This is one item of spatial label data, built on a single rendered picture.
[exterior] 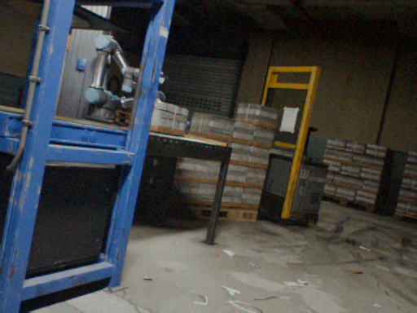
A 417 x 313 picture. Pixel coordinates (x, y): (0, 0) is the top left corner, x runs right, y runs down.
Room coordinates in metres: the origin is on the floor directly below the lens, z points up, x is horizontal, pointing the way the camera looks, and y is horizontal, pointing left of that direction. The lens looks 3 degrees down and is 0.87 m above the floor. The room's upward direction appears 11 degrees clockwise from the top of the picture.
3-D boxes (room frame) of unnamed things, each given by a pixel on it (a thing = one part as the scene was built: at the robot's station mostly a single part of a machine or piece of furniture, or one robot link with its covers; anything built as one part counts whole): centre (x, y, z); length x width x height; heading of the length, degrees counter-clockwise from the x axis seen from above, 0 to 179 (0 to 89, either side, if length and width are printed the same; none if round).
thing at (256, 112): (4.86, -0.47, 0.65); 0.39 x 0.30 x 1.29; 37
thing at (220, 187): (3.41, -0.16, 0.34); 0.06 x 0.06 x 0.68; 60
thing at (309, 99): (4.87, -1.01, 0.97); 0.09 x 0.09 x 1.75; 37
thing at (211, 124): (4.50, 0.01, 0.95); 0.38 x 0.29 x 0.23; 39
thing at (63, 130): (2.10, 0.89, 0.75); 0.70 x 0.65 x 0.10; 150
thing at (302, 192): (5.35, -1.11, 0.40); 0.69 x 0.55 x 0.80; 37
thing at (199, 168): (4.42, 0.11, 0.42); 1.17 x 0.39 x 0.83; 127
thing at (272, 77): (5.39, -0.61, 0.97); 0.09 x 0.09 x 1.75; 37
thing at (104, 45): (3.37, 0.96, 1.19); 0.15 x 0.12 x 0.55; 162
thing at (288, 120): (5.14, -0.83, 1.28); 0.57 x 0.01 x 0.65; 37
